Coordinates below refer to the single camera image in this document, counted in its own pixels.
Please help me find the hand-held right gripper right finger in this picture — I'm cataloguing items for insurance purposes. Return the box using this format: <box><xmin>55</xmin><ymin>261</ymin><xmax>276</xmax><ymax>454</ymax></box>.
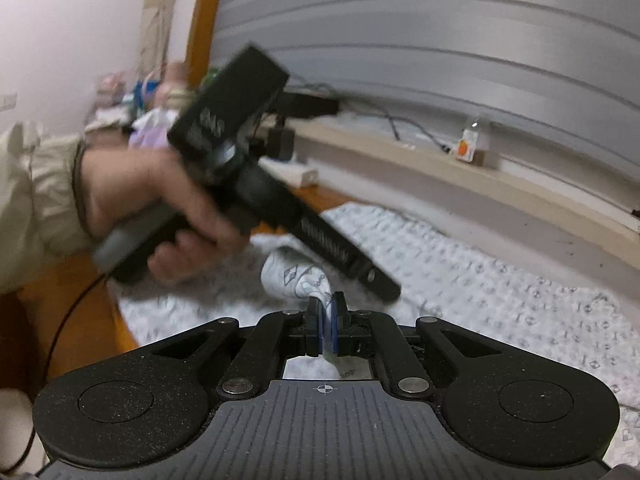
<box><xmin>330</xmin><ymin>291</ymin><xmax>501</xmax><ymax>401</ymax></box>

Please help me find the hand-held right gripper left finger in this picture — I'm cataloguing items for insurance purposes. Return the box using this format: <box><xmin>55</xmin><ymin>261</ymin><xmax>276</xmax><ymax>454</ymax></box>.
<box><xmin>150</xmin><ymin>297</ymin><xmax>326</xmax><ymax>401</ymax></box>

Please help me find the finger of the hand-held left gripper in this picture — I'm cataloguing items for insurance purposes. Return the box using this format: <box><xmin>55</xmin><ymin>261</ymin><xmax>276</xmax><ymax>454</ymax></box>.
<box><xmin>347</xmin><ymin>252</ymin><xmax>403</xmax><ymax>305</ymax></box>

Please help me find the white patterned garment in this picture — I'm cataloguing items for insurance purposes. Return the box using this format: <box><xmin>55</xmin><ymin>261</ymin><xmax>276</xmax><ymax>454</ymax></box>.
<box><xmin>112</xmin><ymin>202</ymin><xmax>640</xmax><ymax>471</ymax></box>

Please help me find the person's left hand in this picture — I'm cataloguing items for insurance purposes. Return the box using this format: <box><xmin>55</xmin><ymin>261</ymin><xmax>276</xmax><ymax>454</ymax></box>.
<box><xmin>80</xmin><ymin>147</ymin><xmax>252</xmax><ymax>287</ymax></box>

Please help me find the black power adapter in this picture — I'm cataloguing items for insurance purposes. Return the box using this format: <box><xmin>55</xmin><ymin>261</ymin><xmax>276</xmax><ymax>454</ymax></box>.
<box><xmin>250</xmin><ymin>117</ymin><xmax>297</xmax><ymax>162</ymax></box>

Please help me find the colourful clutter pile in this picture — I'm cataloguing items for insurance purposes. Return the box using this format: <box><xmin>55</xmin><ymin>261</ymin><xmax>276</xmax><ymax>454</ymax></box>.
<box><xmin>85</xmin><ymin>62</ymin><xmax>211</xmax><ymax>148</ymax></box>

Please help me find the black box device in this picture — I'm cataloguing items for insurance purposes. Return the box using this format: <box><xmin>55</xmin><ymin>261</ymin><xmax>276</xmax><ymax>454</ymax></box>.
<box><xmin>277</xmin><ymin>91</ymin><xmax>342</xmax><ymax>120</ymax></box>

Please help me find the white power strip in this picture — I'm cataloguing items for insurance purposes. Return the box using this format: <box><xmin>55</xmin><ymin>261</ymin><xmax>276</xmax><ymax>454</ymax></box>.
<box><xmin>282</xmin><ymin>162</ymin><xmax>320</xmax><ymax>187</ymax></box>

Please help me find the beige curtain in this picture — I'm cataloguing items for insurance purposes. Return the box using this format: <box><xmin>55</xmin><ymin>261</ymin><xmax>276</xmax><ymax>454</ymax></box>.
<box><xmin>140</xmin><ymin>0</ymin><xmax>188</xmax><ymax>78</ymax></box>

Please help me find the beige window sill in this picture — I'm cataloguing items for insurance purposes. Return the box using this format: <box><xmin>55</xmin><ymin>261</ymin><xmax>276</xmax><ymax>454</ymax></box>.
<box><xmin>285</xmin><ymin>117</ymin><xmax>640</xmax><ymax>246</ymax></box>

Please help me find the small bottle with orange label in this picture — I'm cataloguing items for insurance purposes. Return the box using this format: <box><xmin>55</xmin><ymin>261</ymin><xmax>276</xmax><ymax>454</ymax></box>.
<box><xmin>457</xmin><ymin>115</ymin><xmax>488</xmax><ymax>166</ymax></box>

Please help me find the grey window blind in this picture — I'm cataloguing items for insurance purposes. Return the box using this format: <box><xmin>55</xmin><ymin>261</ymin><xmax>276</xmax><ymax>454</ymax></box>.
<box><xmin>207</xmin><ymin>0</ymin><xmax>640</xmax><ymax>186</ymax></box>

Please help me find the pale cloth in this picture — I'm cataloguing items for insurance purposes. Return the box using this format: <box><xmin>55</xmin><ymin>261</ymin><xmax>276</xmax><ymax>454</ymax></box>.
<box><xmin>0</xmin><ymin>389</ymin><xmax>37</xmax><ymax>473</ymax></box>

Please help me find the wooden window frame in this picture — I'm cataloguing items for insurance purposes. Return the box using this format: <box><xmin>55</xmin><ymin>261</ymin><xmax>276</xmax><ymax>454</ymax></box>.
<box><xmin>185</xmin><ymin>0</ymin><xmax>231</xmax><ymax>91</ymax></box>

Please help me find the thin black cable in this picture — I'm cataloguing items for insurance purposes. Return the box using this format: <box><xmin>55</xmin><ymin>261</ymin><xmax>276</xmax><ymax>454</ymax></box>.
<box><xmin>300</xmin><ymin>82</ymin><xmax>451</xmax><ymax>153</ymax></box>

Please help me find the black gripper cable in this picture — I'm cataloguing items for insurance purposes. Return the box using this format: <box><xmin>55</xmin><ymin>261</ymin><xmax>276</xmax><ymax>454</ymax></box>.
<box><xmin>20</xmin><ymin>272</ymin><xmax>108</xmax><ymax>471</ymax></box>

